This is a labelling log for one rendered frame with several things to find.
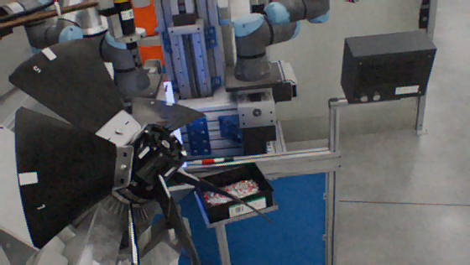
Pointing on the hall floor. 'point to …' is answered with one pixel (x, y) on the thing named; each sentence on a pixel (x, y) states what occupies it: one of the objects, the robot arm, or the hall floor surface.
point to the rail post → (332, 216)
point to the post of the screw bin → (222, 245)
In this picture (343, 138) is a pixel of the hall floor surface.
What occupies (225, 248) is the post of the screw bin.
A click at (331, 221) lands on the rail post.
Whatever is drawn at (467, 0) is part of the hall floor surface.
